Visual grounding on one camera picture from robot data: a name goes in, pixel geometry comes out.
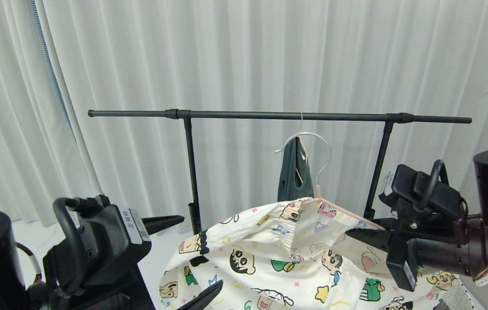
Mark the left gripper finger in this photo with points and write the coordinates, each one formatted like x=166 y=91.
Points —
x=203 y=301
x=160 y=224

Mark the white curtain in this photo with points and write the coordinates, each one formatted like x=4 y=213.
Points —
x=227 y=56

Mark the cream printed garment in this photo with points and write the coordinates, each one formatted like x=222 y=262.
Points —
x=270 y=241

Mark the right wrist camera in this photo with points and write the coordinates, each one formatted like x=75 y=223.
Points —
x=403 y=183

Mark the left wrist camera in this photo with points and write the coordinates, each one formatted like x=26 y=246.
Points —
x=102 y=241

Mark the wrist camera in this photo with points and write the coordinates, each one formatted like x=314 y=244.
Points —
x=403 y=183
x=102 y=241

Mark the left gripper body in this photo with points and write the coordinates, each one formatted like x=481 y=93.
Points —
x=115 y=299

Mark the black clothes rack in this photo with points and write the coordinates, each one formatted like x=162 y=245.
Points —
x=248 y=115

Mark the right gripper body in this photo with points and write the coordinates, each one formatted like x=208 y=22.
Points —
x=442 y=254

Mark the white laundry basket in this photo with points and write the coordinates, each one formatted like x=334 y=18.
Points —
x=455 y=299

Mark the pink clothes hanger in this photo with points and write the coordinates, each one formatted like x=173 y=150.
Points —
x=318 y=192
x=303 y=148

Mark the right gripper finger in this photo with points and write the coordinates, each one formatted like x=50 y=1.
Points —
x=373 y=240

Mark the green long-sleeved shirt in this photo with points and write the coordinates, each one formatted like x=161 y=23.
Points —
x=291 y=176

